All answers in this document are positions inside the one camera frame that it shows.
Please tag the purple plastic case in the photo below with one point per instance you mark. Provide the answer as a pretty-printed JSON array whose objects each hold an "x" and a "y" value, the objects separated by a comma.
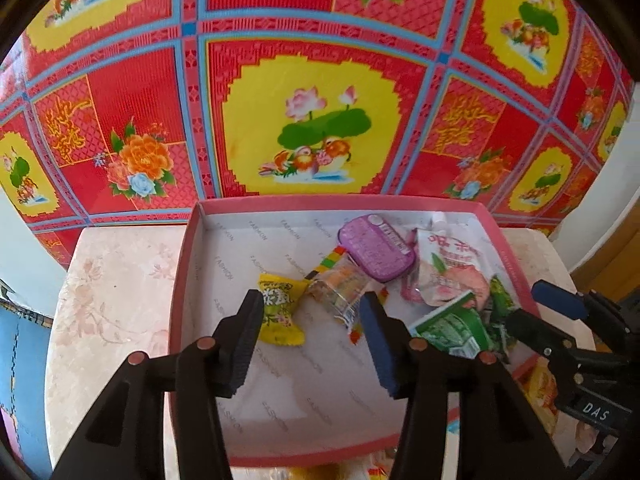
[{"x": 372, "y": 250}]

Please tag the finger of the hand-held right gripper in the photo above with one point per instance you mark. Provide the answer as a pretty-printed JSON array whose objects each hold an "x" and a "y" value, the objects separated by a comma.
[
  {"x": 557, "y": 300},
  {"x": 537, "y": 332}
]

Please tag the green pea packet white side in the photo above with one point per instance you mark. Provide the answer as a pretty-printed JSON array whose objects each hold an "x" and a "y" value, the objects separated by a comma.
[{"x": 450, "y": 330}]

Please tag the red floral printed cloth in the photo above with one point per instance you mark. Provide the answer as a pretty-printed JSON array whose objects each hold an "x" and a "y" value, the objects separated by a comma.
[{"x": 300, "y": 35}]

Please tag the large green pea packet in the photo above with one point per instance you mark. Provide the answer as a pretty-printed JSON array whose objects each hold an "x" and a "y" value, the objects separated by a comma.
[{"x": 500, "y": 300}]

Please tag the yellow packet with green print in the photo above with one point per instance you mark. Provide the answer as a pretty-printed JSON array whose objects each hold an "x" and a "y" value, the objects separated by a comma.
[{"x": 280, "y": 315}]

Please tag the clear packet with striped ends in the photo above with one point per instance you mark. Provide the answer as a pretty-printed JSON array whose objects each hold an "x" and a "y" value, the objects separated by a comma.
[{"x": 332, "y": 285}]

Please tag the peach jelly pouch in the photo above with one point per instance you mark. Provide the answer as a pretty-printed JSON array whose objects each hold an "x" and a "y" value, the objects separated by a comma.
[{"x": 445, "y": 270}]

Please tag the blue foam floor mat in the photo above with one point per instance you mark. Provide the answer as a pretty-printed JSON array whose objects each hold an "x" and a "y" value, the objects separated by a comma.
[{"x": 25, "y": 375}]

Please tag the orange rice cracker packet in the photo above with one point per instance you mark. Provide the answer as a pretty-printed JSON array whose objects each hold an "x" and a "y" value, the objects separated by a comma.
[{"x": 542, "y": 392}]

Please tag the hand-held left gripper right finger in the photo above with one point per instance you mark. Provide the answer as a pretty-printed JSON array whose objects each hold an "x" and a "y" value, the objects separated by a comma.
[{"x": 380, "y": 345}]

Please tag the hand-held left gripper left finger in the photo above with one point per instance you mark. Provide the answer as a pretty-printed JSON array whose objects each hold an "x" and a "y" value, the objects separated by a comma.
[{"x": 245, "y": 345}]

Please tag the pink cardboard box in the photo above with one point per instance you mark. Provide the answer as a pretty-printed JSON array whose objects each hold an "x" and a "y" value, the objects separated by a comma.
[{"x": 300, "y": 400}]

